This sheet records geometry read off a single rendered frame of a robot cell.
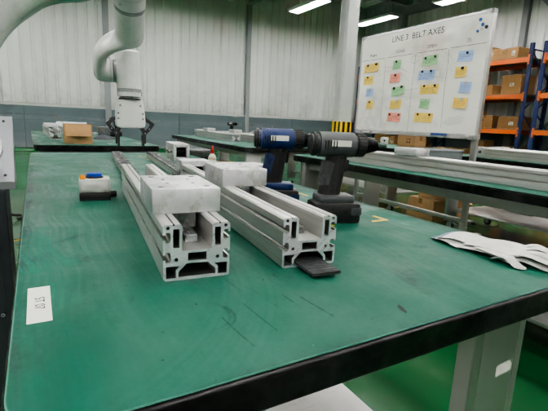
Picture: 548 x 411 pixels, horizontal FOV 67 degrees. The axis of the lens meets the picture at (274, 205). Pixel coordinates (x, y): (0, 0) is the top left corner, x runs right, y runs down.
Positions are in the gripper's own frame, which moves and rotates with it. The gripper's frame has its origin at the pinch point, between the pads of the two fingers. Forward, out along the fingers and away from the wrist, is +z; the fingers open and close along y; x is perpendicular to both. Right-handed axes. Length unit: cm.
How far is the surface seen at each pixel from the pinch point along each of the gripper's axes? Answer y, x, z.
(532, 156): -332, -69, 11
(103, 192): 11.2, 36.3, 11.9
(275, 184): -32, 56, 8
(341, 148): -39, 76, -4
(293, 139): -37, 57, -5
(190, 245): 2, 99, 9
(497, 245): -56, 107, 12
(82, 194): 16.6, 36.7, 12.0
